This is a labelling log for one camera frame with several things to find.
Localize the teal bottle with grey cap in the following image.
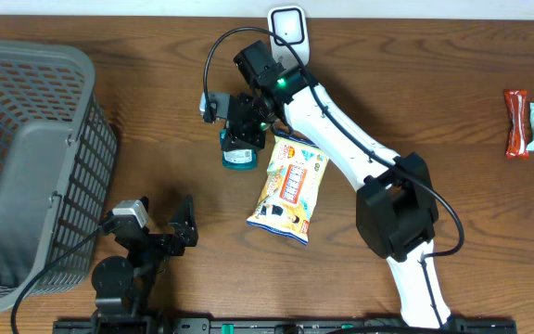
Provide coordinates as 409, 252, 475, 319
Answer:
222, 149, 258, 171

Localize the yellow snack chip bag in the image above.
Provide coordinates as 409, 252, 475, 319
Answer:
247, 136, 329, 245

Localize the red orange snack bar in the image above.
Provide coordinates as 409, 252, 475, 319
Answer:
503, 89, 528, 159

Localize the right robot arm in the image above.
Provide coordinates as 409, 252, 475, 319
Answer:
218, 41, 451, 328

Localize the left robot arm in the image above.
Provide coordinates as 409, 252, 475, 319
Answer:
92, 195, 198, 333

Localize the white barcode scanner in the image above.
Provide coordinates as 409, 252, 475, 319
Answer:
267, 6, 310, 70

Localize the grey plastic shopping basket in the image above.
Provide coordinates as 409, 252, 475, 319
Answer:
0, 40, 118, 312

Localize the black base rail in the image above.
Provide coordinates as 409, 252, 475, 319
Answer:
53, 316, 518, 334

